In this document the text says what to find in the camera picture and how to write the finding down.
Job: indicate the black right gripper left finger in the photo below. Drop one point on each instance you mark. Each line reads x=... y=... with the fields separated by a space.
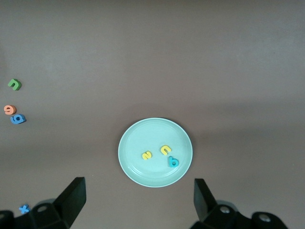
x=66 y=200

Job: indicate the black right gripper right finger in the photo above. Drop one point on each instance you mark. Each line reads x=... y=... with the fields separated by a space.
x=205 y=202

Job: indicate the yellow foam letter u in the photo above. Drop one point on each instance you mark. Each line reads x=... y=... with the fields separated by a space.
x=164 y=147

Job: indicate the yellow foam letter s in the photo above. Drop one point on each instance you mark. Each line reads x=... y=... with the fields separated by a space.
x=147 y=155

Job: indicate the blue foam letter x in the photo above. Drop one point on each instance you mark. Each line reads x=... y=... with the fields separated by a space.
x=24 y=209

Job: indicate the pale green plate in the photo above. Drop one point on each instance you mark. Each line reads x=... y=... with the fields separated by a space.
x=147 y=133

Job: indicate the blue foam letter g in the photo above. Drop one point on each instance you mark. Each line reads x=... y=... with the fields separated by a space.
x=21 y=117

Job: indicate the green foam letter n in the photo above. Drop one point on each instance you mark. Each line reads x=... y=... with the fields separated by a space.
x=14 y=80

